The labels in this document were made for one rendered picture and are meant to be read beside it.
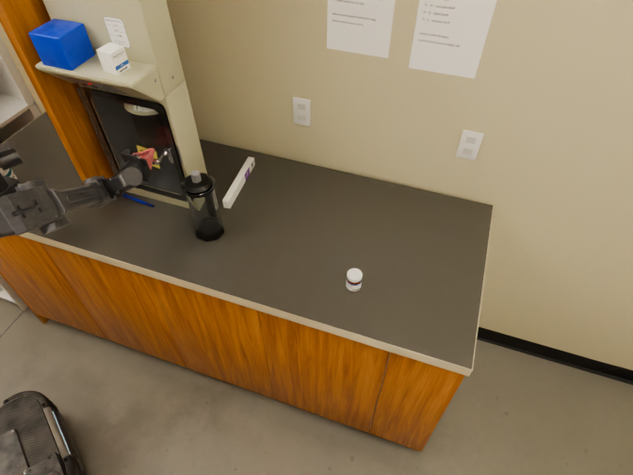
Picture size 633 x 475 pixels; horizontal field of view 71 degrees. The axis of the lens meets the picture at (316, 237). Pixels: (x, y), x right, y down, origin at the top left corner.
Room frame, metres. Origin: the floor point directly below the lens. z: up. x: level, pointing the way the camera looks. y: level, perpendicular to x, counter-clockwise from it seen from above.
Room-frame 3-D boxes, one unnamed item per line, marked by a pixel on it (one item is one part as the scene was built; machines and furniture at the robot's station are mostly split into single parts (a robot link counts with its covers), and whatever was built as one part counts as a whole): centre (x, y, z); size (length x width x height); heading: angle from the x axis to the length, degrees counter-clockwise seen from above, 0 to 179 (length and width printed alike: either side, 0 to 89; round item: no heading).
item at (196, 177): (1.08, 0.38, 1.18); 0.09 x 0.09 x 0.07
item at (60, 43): (1.21, 0.69, 1.56); 0.10 x 0.10 x 0.09; 71
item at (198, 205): (1.08, 0.38, 1.06); 0.11 x 0.11 x 0.21
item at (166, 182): (1.23, 0.60, 1.19); 0.30 x 0.01 x 0.40; 70
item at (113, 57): (1.16, 0.55, 1.54); 0.05 x 0.05 x 0.06; 63
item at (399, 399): (1.24, 0.41, 0.45); 2.05 x 0.67 x 0.90; 71
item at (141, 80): (1.18, 0.61, 1.46); 0.32 x 0.12 x 0.10; 71
